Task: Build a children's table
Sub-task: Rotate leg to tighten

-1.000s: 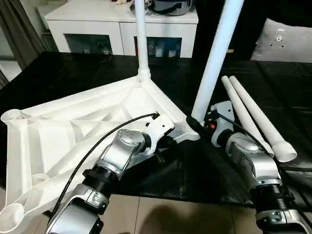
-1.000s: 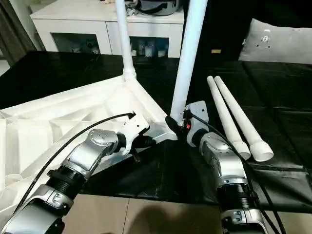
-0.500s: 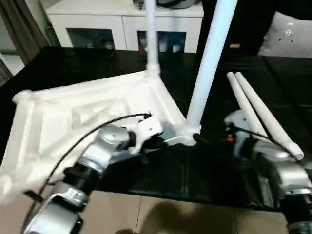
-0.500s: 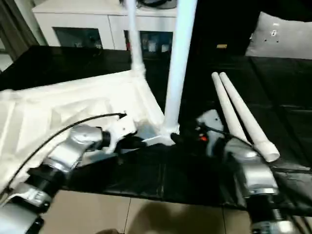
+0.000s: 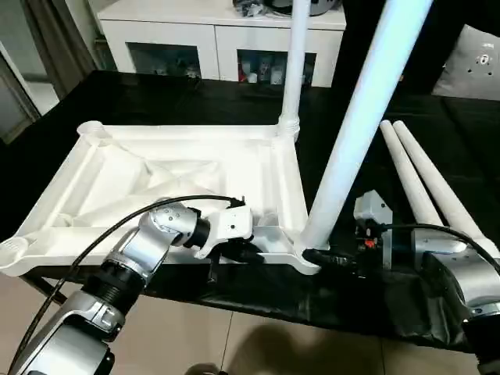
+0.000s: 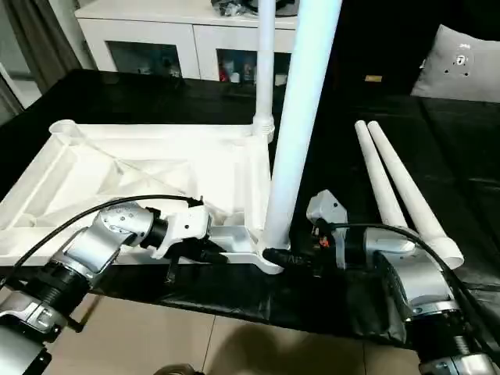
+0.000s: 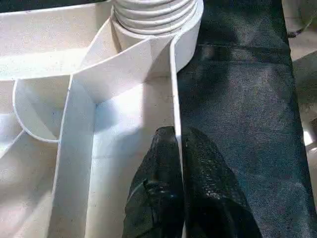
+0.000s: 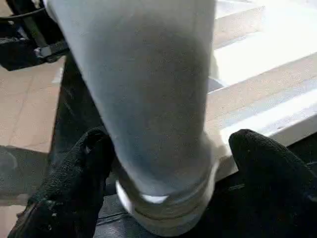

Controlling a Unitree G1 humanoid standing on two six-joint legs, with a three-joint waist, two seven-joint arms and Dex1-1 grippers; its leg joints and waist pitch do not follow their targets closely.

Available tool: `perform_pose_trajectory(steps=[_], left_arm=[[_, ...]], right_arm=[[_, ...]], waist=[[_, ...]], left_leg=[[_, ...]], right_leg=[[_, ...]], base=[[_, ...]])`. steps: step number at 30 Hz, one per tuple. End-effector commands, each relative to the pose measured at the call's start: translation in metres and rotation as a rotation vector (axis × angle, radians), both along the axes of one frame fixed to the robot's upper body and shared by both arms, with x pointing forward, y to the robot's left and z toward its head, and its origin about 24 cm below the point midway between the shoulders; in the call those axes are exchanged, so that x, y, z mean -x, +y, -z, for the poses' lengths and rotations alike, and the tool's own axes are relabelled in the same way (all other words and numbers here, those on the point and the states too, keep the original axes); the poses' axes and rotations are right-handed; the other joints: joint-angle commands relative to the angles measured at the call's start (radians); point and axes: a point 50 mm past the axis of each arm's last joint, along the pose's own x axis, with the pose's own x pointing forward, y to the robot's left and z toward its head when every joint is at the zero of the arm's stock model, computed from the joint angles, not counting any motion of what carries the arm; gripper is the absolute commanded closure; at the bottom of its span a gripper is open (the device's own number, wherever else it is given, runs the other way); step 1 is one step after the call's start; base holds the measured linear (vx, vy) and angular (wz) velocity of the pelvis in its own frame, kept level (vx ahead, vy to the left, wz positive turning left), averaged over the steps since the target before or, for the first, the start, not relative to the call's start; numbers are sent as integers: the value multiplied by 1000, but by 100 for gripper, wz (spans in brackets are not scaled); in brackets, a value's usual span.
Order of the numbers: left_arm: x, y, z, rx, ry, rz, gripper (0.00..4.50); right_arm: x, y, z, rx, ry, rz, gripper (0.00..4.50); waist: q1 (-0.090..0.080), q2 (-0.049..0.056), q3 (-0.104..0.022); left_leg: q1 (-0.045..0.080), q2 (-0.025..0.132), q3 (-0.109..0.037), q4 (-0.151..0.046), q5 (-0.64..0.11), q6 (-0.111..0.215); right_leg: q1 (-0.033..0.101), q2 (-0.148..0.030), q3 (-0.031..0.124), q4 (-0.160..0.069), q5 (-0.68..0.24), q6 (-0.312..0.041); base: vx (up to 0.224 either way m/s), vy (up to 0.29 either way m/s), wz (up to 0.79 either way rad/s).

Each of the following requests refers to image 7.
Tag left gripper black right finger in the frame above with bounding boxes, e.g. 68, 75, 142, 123
182, 128, 263, 238

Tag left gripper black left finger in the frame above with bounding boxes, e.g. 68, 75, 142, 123
123, 126, 185, 238

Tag white plastic table top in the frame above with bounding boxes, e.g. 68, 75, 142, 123
0, 0, 205, 238

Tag white plastic table leg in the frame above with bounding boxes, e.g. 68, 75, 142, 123
112, 0, 199, 38

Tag black work mat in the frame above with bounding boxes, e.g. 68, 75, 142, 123
0, 0, 317, 238

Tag thin black floor cables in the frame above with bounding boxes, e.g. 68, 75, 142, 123
287, 21, 314, 39

